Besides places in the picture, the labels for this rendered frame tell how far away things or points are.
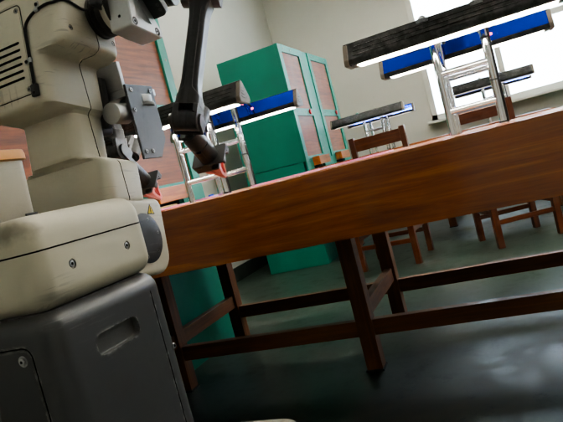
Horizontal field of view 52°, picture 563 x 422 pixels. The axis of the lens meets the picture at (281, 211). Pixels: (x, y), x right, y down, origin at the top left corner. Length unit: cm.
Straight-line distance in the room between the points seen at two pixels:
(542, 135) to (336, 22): 577
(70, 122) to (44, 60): 12
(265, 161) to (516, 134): 348
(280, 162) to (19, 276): 401
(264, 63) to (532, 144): 352
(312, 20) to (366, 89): 103
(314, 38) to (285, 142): 265
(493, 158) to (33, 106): 99
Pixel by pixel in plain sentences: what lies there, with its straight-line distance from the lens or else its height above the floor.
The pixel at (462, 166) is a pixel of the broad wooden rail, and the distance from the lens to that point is 144.
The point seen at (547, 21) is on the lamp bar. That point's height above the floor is 107.
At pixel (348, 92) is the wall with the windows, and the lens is 696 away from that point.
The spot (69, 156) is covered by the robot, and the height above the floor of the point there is 92.
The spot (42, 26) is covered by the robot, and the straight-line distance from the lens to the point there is 120.
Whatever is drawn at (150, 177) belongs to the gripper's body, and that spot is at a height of 88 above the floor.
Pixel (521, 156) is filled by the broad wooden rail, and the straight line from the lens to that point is 143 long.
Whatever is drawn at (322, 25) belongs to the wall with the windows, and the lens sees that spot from 712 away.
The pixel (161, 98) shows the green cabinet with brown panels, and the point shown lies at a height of 131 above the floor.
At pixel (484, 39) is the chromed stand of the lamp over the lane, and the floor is 102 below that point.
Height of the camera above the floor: 78
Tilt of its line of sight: 3 degrees down
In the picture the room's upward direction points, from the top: 15 degrees counter-clockwise
